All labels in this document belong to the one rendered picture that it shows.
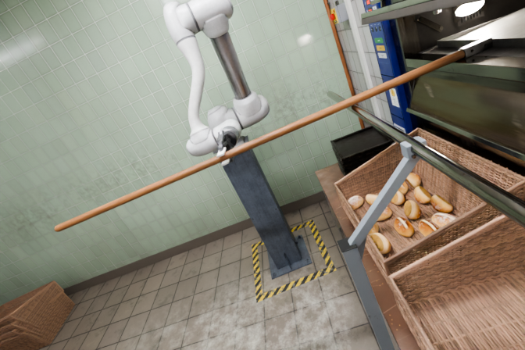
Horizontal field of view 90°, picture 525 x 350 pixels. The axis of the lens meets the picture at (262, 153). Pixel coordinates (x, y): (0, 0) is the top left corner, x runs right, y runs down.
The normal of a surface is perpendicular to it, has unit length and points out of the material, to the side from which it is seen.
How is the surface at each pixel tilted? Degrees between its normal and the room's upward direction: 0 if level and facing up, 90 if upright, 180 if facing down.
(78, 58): 90
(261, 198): 90
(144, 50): 90
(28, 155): 90
